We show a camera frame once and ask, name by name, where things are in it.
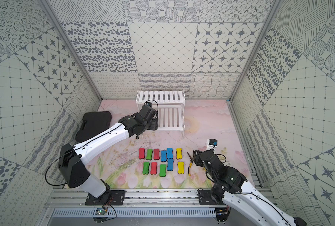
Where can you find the yellow eraser top shelf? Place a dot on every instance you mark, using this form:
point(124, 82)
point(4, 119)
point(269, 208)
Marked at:
point(179, 153)

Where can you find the aluminium mounting rail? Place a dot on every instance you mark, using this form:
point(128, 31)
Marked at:
point(131, 198)

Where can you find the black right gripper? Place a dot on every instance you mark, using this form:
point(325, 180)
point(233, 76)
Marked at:
point(197, 160)

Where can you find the white wooden two-tier shelf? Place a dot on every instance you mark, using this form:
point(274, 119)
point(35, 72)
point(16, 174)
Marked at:
point(170, 106)

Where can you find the green eraser shelf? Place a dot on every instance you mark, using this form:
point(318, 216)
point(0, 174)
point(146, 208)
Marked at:
point(162, 172)
point(149, 154)
point(146, 167)

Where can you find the red eraser top shelf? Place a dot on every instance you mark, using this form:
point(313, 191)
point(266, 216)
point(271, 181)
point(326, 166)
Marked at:
point(156, 154)
point(141, 153)

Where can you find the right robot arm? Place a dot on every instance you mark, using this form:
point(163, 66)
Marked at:
point(231, 188)

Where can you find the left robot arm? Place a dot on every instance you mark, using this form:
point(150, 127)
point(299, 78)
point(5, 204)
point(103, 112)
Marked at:
point(73, 159)

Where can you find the yellow handled pliers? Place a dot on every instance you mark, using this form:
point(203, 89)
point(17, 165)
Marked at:
point(190, 164)

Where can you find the yellow eraser shelf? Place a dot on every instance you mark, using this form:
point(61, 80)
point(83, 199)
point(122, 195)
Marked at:
point(180, 166)
point(179, 153)

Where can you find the red eraser shelf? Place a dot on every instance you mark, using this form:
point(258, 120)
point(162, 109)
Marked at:
point(153, 170)
point(141, 153)
point(156, 154)

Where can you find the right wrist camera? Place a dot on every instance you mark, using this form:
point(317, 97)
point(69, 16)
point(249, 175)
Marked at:
point(212, 144)

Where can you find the blue eraser top shelf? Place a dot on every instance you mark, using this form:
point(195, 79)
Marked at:
point(163, 156)
point(169, 153)

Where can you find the green eraser top shelf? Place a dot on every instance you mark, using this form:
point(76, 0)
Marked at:
point(149, 154)

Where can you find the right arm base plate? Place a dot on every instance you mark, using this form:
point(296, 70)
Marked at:
point(206, 197)

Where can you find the blue eraser shelf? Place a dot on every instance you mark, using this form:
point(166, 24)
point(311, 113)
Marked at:
point(170, 165)
point(169, 153)
point(163, 156)

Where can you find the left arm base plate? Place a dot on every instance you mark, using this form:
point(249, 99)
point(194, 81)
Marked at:
point(109, 197)

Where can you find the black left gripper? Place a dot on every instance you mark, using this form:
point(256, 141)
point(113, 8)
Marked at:
point(154, 124)

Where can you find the white cable duct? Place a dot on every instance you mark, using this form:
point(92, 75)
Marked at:
point(134, 212)

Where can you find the black plastic tool case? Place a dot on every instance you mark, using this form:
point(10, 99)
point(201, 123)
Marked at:
point(93, 123)

